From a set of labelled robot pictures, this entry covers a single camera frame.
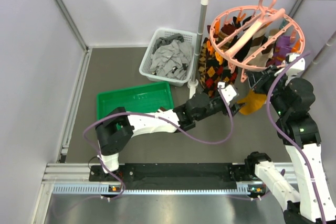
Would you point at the black argyle sock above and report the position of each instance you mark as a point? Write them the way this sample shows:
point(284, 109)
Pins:
point(211, 71)

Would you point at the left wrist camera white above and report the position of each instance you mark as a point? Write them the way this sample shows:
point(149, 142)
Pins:
point(228, 92)

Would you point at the grey slotted cable duct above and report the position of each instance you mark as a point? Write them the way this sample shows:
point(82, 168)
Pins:
point(105, 189)

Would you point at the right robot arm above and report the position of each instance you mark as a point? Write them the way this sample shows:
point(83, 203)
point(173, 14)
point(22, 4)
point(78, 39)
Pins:
point(292, 97)

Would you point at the grey clothes pile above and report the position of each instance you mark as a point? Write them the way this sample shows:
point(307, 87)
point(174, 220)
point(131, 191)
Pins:
point(171, 57)

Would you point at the green plastic tray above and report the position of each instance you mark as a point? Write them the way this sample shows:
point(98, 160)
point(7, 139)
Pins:
point(144, 99)

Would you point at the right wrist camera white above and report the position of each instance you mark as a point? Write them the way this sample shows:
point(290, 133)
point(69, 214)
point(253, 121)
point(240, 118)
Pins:
point(294, 64)

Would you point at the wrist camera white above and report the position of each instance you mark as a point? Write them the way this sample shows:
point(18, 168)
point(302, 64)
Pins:
point(228, 92)
point(294, 64)

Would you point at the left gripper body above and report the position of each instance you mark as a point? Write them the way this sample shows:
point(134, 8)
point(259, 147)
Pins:
point(223, 109)

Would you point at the pink round clip hanger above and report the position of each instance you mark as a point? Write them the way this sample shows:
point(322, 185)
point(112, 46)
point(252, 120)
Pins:
point(264, 14)

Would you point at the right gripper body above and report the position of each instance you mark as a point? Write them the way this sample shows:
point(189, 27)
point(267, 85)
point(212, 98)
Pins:
point(264, 84)

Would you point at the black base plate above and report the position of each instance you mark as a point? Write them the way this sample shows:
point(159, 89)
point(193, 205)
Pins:
point(183, 176)

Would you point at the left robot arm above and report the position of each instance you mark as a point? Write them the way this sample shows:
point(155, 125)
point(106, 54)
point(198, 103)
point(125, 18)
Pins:
point(114, 133)

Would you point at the black white striped sock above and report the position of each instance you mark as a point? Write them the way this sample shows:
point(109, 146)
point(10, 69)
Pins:
point(254, 42)

